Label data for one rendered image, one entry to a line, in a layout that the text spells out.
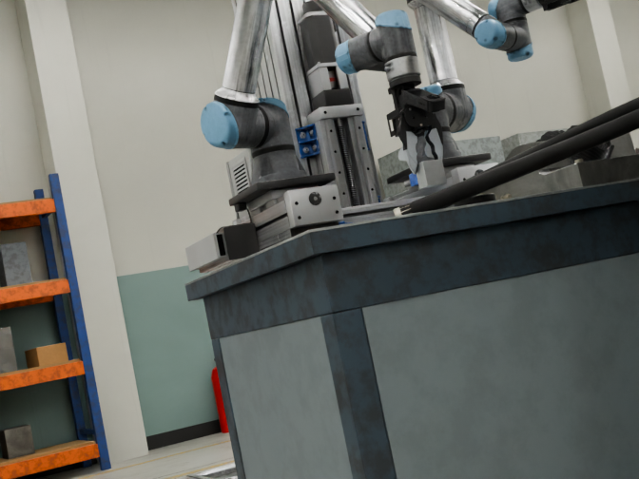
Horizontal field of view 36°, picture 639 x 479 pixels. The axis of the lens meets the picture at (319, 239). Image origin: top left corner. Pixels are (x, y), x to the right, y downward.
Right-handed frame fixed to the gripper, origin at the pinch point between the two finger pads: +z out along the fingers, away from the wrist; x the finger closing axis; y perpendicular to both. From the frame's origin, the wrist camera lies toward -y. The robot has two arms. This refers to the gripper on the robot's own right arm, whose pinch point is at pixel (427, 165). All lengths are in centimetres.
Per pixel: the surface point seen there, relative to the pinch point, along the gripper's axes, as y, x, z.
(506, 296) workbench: -47, 19, 30
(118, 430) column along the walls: 507, -23, 76
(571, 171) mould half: -33.5, -10.1, 9.9
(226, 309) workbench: 2, 50, 23
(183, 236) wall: 543, -105, -55
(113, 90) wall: 541, -71, -174
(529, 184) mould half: -20.1, -10.1, 9.7
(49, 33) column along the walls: 508, -25, -211
